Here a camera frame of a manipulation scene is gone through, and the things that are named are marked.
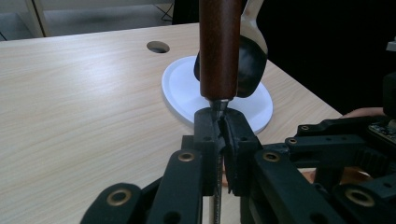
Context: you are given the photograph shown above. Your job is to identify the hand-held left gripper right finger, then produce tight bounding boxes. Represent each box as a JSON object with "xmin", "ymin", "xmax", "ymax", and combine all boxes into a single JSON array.
[{"xmin": 219, "ymin": 107, "xmax": 263, "ymax": 197}]

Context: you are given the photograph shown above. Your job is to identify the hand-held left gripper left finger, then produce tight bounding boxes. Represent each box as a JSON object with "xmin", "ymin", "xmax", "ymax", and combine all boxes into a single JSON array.
[{"xmin": 181, "ymin": 106, "xmax": 226, "ymax": 197}]

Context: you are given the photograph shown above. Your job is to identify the white utensil rack stand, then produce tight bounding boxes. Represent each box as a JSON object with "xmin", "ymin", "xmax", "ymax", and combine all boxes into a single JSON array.
[{"xmin": 161, "ymin": 55, "xmax": 275, "ymax": 134}]

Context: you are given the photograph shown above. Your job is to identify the stainless steel spatula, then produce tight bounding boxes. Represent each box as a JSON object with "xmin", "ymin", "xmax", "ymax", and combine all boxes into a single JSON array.
[{"xmin": 193, "ymin": 0, "xmax": 269, "ymax": 99}]

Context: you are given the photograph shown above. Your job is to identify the ladle with wooden handle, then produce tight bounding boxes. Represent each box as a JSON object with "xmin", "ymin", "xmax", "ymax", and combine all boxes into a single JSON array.
[{"xmin": 199, "ymin": 0, "xmax": 243, "ymax": 224}]

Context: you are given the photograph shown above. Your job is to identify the black wall cable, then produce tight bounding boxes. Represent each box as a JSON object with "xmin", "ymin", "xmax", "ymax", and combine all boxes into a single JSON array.
[{"xmin": 161, "ymin": 2, "xmax": 174, "ymax": 23}]

